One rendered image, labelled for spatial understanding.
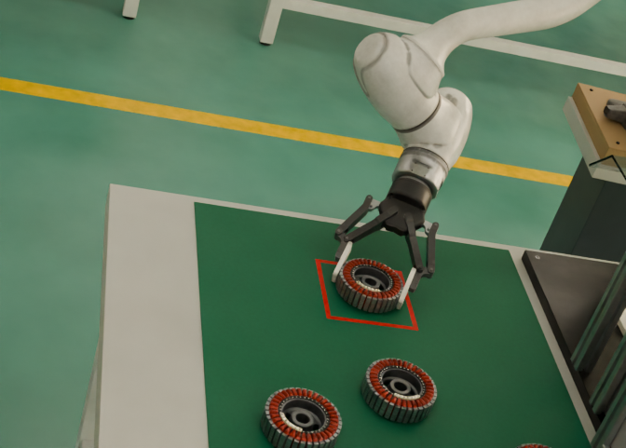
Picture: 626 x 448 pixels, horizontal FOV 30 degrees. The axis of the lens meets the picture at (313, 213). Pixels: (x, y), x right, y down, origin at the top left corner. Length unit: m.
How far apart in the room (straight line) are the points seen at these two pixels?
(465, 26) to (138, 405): 0.88
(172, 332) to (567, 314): 0.72
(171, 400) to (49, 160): 1.89
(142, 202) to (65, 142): 1.56
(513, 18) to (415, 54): 0.21
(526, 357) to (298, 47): 2.70
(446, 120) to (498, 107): 2.52
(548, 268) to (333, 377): 0.58
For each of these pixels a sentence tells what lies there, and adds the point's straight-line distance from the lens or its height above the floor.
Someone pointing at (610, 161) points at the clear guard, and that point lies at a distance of 2.04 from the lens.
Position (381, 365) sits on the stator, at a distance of 1.80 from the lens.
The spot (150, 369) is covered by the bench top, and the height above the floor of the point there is 0.75.
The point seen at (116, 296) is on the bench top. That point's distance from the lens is 1.84.
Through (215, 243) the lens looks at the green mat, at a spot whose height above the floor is 0.75.
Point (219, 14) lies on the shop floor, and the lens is 4.62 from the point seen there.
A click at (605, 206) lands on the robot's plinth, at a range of 2.88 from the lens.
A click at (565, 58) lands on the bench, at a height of 0.19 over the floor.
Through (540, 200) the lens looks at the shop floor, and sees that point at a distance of 4.08.
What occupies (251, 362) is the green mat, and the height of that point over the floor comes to 0.75.
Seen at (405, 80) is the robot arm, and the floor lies 1.06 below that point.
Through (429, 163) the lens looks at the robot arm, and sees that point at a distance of 2.06.
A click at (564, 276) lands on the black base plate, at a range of 2.22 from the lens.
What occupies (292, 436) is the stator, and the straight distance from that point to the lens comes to 1.64.
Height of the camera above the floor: 1.90
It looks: 32 degrees down
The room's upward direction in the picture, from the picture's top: 18 degrees clockwise
